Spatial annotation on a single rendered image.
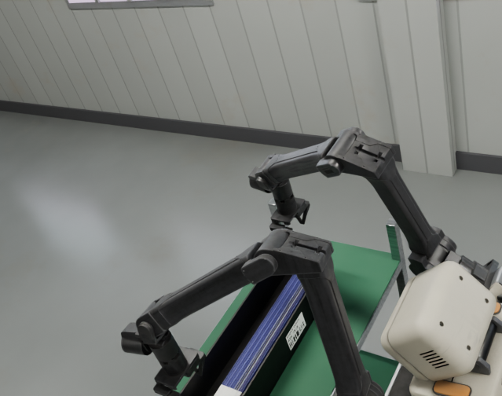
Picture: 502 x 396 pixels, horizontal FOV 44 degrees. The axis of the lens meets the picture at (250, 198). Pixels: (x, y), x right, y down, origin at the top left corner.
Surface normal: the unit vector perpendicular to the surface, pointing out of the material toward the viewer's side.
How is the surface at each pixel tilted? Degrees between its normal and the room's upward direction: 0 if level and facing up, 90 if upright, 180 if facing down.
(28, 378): 0
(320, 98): 90
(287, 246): 19
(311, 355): 0
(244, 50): 90
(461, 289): 47
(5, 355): 0
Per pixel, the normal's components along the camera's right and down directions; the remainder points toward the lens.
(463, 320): 0.42, -0.40
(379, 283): -0.27, -0.75
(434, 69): -0.51, 0.64
